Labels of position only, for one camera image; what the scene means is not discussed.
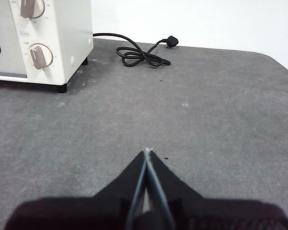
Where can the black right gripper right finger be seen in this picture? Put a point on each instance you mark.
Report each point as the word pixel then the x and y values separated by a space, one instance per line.
pixel 218 215

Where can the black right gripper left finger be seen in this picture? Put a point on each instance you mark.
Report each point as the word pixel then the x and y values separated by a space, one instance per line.
pixel 86 213

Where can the white glass oven door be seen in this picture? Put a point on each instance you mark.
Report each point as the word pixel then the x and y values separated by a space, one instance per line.
pixel 9 64

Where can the beige oven knob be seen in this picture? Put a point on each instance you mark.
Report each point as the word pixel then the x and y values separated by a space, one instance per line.
pixel 30 8
pixel 39 57

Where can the white toaster oven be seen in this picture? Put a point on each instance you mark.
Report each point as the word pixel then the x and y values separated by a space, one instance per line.
pixel 69 36

